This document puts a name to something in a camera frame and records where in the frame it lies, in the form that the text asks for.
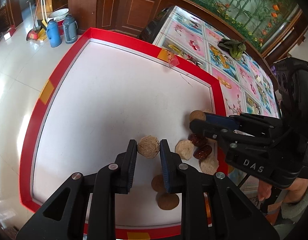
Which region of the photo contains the fruit pattern tablecloth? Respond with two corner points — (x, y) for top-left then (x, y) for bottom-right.
(139, 4), (281, 188)

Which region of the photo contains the broom and dustpan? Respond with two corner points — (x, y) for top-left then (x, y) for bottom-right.
(26, 0), (47, 41)

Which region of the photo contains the red date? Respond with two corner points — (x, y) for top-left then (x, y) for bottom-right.
(188, 133), (208, 147)
(193, 145), (212, 160)

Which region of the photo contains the green bok choy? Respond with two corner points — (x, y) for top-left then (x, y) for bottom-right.
(217, 38), (246, 60)

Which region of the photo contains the red white tray box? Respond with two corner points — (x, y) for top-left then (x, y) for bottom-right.
(16, 28), (230, 239)

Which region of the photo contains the brown longan large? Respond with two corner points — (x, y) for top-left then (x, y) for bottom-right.
(157, 193), (179, 210)

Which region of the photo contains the person's right hand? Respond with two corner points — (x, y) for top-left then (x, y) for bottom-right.
(258, 177), (308, 204)

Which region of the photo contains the beige round cake piece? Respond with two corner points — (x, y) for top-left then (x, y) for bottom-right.
(175, 140), (194, 160)

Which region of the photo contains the grey blue thermos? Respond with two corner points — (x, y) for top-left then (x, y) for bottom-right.
(63, 14), (78, 44)

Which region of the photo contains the flower mural panel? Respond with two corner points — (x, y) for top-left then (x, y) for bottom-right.
(190, 0), (300, 52)

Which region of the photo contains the orange tangerine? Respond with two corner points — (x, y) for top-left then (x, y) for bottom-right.
(204, 194), (211, 218)

